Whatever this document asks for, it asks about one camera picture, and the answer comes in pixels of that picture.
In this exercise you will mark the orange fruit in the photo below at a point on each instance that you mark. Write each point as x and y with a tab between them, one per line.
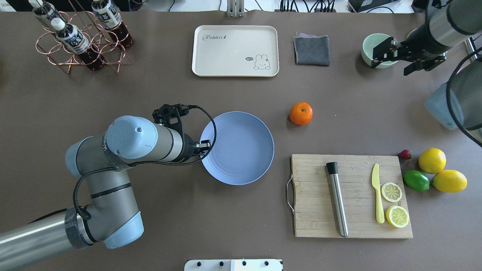
301	113

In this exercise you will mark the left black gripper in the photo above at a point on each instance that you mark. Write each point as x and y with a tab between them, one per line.
188	148

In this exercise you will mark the cream serving tray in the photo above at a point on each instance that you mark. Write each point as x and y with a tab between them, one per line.
235	51

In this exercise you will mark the blue plate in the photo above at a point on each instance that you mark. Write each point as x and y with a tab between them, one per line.
244	148

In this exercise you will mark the yellow lemon back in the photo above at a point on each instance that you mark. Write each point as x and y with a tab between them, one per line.
432	161

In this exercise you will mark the copper wire bottle rack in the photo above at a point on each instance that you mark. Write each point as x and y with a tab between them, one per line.
91	39

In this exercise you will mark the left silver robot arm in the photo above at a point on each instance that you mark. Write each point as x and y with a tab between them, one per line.
104	206

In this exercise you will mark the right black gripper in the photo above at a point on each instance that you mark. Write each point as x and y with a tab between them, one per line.
415	46

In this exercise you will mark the tea bottle three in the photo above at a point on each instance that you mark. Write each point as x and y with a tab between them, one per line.
45	12

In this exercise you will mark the lemon slice one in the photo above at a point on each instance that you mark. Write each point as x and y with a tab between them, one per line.
391	192

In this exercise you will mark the steel muddler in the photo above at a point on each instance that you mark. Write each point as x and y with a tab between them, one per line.
333	172

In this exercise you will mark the tea bottle one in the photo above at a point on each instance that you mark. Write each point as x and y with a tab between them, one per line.
77	43

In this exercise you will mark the yellow lemon front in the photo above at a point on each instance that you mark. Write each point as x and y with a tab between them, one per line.
450	181

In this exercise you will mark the grey folded cloth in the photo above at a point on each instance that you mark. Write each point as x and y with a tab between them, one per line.
312	50

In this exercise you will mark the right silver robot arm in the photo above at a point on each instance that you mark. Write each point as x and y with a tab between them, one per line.
457	103

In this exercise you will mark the red strawberry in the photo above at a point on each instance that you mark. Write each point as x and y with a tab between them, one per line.
405	154

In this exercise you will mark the yellow lemon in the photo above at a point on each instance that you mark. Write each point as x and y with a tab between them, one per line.
432	161
450	181

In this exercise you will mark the tea bottle two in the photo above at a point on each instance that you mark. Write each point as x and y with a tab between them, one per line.
111	21

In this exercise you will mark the wooden cutting board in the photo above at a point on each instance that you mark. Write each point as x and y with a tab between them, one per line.
314	211

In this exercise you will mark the lemon slice two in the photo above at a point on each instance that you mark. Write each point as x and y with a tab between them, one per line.
397	216

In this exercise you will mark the green lime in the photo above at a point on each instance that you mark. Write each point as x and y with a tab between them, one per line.
416	180

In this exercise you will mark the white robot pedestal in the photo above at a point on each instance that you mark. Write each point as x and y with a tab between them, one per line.
234	265

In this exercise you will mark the yellow plastic knife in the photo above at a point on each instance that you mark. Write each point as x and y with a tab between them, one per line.
375	181

